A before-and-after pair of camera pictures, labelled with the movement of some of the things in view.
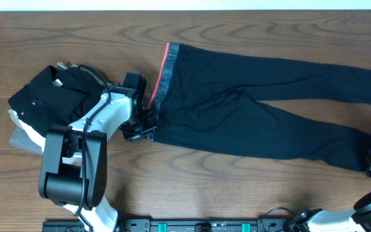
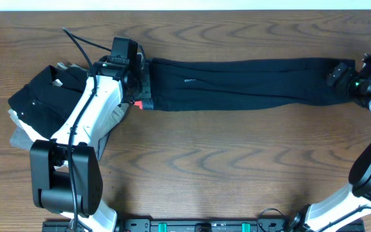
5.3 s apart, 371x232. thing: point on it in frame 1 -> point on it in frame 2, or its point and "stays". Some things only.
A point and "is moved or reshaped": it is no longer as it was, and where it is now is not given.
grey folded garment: [20, 138] stays
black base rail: [175, 225] stays
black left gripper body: [143, 126] -> [140, 89]
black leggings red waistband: [210, 100] is moved or reshaped
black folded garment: [57, 97] stays
